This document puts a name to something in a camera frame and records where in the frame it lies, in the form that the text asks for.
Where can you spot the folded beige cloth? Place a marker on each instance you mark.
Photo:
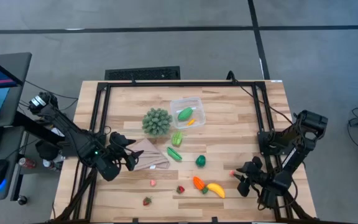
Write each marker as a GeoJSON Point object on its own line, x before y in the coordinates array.
{"type": "Point", "coordinates": [151, 157]}

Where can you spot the green toy cucumber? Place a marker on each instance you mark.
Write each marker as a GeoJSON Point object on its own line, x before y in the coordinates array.
{"type": "Point", "coordinates": [185, 114]}

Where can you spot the orange toy carrot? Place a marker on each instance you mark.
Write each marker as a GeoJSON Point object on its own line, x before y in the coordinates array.
{"type": "Point", "coordinates": [198, 183]}

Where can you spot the black bag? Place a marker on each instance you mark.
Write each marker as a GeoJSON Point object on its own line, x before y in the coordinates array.
{"type": "Point", "coordinates": [47, 151]}

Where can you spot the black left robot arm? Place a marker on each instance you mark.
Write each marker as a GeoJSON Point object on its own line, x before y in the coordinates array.
{"type": "Point", "coordinates": [70, 133]}

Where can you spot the dark green toy pepper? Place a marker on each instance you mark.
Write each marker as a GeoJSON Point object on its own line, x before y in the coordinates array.
{"type": "Point", "coordinates": [200, 160]}

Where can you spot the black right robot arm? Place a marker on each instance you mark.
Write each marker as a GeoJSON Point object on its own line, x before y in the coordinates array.
{"type": "Point", "coordinates": [311, 123]}

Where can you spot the green toy pea pod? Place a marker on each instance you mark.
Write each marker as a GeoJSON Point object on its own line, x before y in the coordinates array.
{"type": "Point", "coordinates": [174, 154]}

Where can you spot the artificial succulent in patterned pot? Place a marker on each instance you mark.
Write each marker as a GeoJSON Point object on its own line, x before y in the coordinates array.
{"type": "Point", "coordinates": [157, 122]}

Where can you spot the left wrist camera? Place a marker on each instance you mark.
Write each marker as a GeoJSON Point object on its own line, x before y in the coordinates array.
{"type": "Point", "coordinates": [121, 148]}

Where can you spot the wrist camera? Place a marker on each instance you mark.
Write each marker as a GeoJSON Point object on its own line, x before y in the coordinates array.
{"type": "Point", "coordinates": [121, 148]}
{"type": "Point", "coordinates": [251, 175]}

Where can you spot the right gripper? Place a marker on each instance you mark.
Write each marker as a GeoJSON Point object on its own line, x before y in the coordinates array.
{"type": "Point", "coordinates": [244, 189]}

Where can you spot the red toy strawberry with stem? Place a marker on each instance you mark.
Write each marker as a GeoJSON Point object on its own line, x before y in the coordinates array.
{"type": "Point", "coordinates": [181, 189]}

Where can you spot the white bottle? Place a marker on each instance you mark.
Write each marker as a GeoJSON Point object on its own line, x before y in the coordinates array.
{"type": "Point", "coordinates": [47, 163]}

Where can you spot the grey desk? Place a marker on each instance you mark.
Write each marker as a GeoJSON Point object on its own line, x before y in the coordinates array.
{"type": "Point", "coordinates": [11, 105]}

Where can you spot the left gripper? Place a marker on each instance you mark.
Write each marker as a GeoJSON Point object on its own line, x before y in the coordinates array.
{"type": "Point", "coordinates": [132, 163]}

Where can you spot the yellow toy banana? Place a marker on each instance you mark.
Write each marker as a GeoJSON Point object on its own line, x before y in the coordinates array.
{"type": "Point", "coordinates": [217, 189]}

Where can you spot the small yellow toy vegetable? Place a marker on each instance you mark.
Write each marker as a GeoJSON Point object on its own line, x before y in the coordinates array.
{"type": "Point", "coordinates": [190, 122]}

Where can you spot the pink toy peach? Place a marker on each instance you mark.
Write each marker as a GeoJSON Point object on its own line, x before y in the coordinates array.
{"type": "Point", "coordinates": [232, 173]}
{"type": "Point", "coordinates": [153, 183]}

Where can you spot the black caster wheel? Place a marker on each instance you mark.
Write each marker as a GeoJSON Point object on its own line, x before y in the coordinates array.
{"type": "Point", "coordinates": [22, 200]}

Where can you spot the clear plastic tupperware container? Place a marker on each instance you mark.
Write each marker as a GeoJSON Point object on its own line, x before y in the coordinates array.
{"type": "Point", "coordinates": [197, 104]}

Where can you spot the light green toy star fruit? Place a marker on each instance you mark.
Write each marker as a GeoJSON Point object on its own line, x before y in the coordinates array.
{"type": "Point", "coordinates": [177, 138]}

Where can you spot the black floor vent grate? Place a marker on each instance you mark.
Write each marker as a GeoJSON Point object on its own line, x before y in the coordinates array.
{"type": "Point", "coordinates": [141, 73]}

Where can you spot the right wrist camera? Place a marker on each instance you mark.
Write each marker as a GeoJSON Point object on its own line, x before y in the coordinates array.
{"type": "Point", "coordinates": [251, 175]}

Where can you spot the red soda can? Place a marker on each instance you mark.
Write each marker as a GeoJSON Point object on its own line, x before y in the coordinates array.
{"type": "Point", "coordinates": [26, 162]}

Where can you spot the black aluminium table frame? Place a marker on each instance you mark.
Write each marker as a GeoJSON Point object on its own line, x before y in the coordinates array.
{"type": "Point", "coordinates": [179, 84]}

